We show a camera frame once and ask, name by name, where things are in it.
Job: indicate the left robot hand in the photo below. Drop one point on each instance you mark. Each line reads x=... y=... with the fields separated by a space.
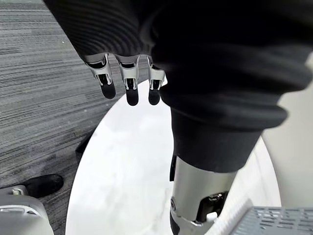
x=207 y=61

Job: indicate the grey slotted plastic basket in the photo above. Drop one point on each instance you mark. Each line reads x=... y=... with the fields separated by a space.
x=281 y=220

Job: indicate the black table base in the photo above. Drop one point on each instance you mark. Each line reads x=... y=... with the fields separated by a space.
x=84 y=147

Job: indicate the dark robot foot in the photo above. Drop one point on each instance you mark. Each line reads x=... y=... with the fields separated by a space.
x=46 y=184

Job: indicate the silver robot leg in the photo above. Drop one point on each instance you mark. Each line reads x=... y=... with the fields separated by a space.
x=22 y=215

